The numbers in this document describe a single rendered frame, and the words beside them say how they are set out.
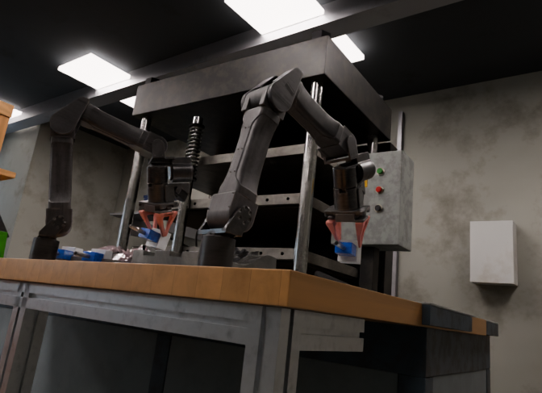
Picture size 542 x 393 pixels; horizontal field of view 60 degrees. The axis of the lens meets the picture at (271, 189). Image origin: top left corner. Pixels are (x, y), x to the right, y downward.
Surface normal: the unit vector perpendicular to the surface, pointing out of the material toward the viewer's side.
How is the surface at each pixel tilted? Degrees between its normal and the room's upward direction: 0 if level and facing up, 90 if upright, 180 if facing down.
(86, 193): 90
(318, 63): 90
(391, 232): 90
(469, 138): 90
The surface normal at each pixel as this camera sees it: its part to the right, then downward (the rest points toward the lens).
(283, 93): 0.70, -0.11
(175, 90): -0.55, -0.28
